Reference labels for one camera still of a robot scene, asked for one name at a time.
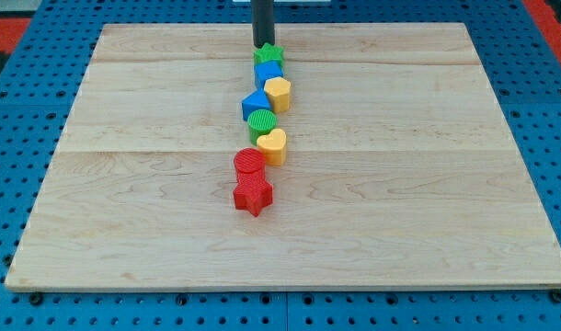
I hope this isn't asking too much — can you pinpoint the red star block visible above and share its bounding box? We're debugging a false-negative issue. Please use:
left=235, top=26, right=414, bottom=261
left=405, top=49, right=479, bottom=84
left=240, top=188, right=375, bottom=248
left=233, top=176, right=273, bottom=217

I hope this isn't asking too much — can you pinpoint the light wooden board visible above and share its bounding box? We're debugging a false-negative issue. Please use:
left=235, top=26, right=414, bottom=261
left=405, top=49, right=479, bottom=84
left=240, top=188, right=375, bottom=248
left=5, top=23, right=561, bottom=292

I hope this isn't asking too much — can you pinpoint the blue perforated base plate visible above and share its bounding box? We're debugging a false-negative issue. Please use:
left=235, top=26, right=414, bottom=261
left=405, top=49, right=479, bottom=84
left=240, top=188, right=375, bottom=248
left=0, top=0, right=561, bottom=330

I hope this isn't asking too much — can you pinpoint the blue cube block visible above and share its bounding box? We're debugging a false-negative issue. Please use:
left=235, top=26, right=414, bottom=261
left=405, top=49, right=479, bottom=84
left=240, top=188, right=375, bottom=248
left=254, top=60, right=284, bottom=89

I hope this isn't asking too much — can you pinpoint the green cylinder block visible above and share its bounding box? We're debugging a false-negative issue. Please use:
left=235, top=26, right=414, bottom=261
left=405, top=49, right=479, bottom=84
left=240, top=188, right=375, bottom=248
left=247, top=109, right=277, bottom=145

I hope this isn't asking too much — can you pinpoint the yellow pentagon block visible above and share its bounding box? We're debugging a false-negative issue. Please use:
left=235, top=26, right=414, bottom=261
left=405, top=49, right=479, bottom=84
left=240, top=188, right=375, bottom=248
left=264, top=77, right=292, bottom=114

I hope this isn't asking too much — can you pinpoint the green star block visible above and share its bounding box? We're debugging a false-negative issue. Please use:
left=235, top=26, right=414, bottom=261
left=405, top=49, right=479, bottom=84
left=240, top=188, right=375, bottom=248
left=253, top=43, right=284, bottom=68

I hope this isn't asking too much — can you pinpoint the blue triangle block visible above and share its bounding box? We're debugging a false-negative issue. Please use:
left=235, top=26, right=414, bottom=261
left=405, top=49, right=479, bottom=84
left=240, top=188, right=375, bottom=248
left=241, top=89, right=271, bottom=121

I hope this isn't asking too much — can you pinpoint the yellow heart block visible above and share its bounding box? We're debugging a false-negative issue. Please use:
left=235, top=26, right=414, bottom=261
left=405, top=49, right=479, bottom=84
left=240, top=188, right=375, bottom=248
left=257, top=129, right=287, bottom=166

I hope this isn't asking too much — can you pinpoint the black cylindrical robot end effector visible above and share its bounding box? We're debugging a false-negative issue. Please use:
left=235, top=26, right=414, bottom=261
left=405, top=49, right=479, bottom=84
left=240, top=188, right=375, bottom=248
left=250, top=0, right=275, bottom=48

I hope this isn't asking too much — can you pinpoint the red cylinder block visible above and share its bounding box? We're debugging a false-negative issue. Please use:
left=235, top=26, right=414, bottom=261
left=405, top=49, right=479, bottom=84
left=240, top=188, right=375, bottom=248
left=234, top=148, right=266, bottom=182

